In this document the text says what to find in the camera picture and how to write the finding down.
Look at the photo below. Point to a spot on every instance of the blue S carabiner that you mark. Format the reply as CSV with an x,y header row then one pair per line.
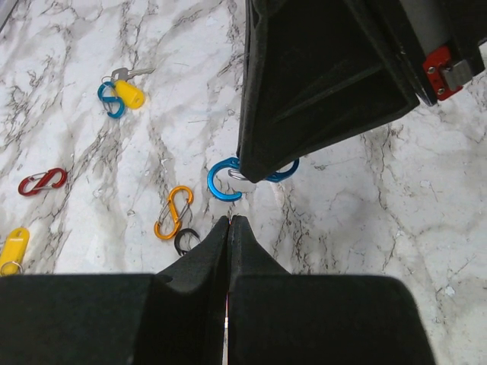
x,y
220,175
112,103

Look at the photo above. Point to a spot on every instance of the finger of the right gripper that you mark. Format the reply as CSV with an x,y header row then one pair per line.
x,y
315,73

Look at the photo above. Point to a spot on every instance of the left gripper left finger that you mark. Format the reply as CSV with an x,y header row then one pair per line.
x,y
195,291

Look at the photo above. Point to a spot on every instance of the yellow tag key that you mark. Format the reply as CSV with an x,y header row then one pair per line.
x,y
132,96
13,251

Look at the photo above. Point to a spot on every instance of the dark red S carabiner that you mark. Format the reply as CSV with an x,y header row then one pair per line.
x,y
31,185

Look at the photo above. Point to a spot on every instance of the orange S carabiner centre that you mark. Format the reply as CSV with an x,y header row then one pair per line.
x,y
171,209

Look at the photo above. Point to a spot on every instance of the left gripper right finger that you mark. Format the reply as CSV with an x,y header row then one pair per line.
x,y
254,277

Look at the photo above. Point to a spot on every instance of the black S carabiner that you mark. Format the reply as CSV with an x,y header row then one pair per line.
x,y
185,240

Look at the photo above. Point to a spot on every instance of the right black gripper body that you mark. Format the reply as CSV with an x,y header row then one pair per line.
x,y
438,43

